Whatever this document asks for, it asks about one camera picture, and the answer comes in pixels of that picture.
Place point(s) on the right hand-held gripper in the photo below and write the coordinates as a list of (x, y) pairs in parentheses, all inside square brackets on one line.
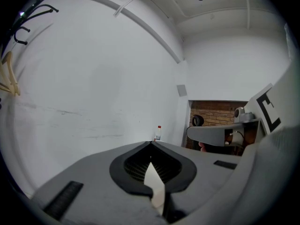
[(269, 107)]

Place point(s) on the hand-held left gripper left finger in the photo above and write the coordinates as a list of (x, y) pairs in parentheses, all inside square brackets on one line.
[(93, 191)]

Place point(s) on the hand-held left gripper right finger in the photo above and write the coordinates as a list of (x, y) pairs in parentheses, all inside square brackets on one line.
[(206, 172)]

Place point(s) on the person's right hand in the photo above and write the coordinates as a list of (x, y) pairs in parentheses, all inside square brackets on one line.
[(203, 147)]

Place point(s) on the clear bottle with red cap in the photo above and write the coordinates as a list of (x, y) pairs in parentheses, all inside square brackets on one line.
[(158, 135)]

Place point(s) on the wooden clothes hanger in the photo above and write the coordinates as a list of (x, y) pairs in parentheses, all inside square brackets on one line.
[(10, 71), (4, 87)]

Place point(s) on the black coat rack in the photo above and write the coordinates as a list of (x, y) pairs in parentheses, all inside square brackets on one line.
[(50, 6)]

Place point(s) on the grey gripper camera module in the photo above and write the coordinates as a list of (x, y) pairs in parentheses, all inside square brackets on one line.
[(242, 115)]

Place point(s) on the grey wall panel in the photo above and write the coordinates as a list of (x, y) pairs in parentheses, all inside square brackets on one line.
[(182, 90)]

